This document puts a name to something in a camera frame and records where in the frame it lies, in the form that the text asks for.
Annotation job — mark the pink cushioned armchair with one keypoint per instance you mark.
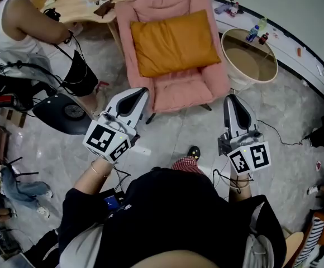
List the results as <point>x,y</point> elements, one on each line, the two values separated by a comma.
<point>178,93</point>

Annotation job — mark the light wooden table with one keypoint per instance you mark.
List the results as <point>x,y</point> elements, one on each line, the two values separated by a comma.
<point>72,1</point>

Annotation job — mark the red and white bottle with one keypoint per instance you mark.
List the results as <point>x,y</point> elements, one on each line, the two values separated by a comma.
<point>234,9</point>

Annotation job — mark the blue label drink bottle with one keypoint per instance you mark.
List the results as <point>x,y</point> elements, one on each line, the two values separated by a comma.
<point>252,33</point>

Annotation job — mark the round beige side table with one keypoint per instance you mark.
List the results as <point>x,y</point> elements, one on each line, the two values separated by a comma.
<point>248,63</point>

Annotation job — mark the orange pillow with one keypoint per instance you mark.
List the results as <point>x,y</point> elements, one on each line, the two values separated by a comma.
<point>173,43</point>

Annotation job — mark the brown cloth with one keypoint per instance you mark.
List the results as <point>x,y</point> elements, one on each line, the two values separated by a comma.
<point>104,9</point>

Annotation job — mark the person's left forearm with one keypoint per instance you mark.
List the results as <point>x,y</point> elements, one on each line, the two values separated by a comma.
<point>92,177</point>

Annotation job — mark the small toy figure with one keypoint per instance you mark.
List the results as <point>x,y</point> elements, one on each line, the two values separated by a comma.
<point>103,0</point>

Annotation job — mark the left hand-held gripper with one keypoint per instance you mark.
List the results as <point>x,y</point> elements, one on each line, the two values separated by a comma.
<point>103,141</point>

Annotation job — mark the person's black shoe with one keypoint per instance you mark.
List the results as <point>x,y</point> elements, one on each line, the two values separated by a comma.
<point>194,152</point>

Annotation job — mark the person's black t-shirt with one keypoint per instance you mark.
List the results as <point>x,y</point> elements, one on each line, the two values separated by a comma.
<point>173,219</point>

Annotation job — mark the person's red checked trousers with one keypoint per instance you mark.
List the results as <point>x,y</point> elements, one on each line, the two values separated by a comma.
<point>187,165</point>

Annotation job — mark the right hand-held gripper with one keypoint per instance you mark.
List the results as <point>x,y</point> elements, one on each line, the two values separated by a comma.
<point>248,155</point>

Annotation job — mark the small red white disc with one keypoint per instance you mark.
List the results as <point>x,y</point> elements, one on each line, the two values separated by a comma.
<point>318,165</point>

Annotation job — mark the purple cloth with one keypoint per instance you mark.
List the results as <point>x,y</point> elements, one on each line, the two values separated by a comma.
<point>222,9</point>

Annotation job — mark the dark plastic chair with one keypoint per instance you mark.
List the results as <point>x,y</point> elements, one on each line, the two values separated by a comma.
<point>56,113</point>

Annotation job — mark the dark soda bottle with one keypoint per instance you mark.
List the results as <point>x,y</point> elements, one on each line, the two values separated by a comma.
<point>263,38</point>

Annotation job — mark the person's right forearm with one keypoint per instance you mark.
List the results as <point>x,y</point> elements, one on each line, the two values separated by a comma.
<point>240,194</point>

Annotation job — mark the white low ledge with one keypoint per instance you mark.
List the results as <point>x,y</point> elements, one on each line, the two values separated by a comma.
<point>290,60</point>

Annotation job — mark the orange sausage-shaped toy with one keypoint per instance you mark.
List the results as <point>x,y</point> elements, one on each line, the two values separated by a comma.
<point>299,52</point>

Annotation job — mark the green drink bottle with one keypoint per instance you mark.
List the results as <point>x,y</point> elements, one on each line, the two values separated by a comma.
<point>262,23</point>

